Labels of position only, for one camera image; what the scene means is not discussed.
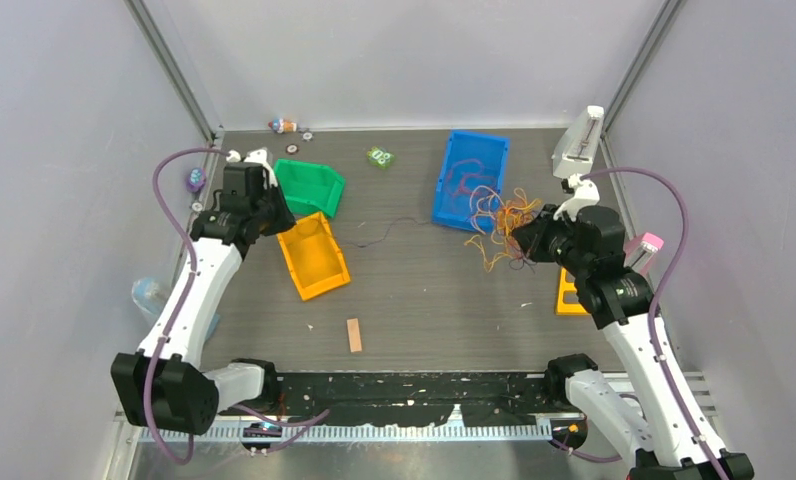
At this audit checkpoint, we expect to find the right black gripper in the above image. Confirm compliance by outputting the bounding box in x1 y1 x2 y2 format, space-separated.
512 204 591 277

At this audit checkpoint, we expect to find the coloured cable bundle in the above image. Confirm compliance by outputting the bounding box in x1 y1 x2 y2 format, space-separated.
462 185 545 274

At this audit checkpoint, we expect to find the red cable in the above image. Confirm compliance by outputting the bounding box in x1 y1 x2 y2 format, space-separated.
440 156 502 217

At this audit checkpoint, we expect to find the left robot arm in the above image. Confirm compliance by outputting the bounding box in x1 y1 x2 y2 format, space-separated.
111 160 295 435

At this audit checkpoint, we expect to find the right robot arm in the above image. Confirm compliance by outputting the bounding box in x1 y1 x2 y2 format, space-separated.
512 205 755 479

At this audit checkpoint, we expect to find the purple round toy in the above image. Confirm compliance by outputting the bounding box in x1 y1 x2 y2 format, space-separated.
186 167 207 194

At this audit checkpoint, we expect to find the green plastic bin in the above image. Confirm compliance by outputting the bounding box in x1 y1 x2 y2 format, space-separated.
274 159 346 219

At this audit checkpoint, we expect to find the yellow triangle block right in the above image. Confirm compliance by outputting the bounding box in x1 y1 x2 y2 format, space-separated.
554 268 589 316

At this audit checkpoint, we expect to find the orange plastic bin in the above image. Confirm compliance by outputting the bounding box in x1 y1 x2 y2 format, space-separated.
277 211 351 302

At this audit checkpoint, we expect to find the small toy figure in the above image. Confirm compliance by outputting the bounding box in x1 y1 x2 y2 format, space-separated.
267 118 299 134

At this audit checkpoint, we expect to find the blue plastic bin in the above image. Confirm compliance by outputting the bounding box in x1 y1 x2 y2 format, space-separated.
431 130 510 233

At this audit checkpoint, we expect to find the white metronome box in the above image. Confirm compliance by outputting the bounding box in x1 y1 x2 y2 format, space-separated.
552 105 605 179

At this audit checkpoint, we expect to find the pink metronome box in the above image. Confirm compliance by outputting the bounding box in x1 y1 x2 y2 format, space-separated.
624 232 664 276

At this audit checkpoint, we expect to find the clear plastic bottle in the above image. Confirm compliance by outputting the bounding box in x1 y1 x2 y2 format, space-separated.
131 277 195 341

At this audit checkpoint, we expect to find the green number tile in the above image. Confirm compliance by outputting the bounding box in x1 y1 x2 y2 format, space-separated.
366 147 395 170

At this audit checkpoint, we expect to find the small wooden block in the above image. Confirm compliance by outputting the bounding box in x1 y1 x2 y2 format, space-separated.
346 318 363 353

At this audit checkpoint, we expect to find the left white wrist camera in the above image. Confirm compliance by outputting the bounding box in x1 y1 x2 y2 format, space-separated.
226 147 279 187

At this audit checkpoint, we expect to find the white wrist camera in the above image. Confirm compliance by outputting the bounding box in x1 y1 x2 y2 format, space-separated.
553 174 600 221
226 147 279 187

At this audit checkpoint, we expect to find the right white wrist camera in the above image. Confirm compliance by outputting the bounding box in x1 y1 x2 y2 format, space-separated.
553 174 600 221

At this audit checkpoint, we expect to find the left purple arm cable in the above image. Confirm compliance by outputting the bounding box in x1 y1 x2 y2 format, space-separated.
141 146 240 466

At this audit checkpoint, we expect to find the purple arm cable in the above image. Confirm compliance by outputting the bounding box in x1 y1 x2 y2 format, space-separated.
141 146 240 466
583 166 731 480

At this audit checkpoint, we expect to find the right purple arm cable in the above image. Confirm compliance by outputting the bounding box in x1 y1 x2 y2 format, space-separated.
583 166 731 480

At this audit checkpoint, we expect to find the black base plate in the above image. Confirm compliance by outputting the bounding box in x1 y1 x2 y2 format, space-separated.
243 371 585 427

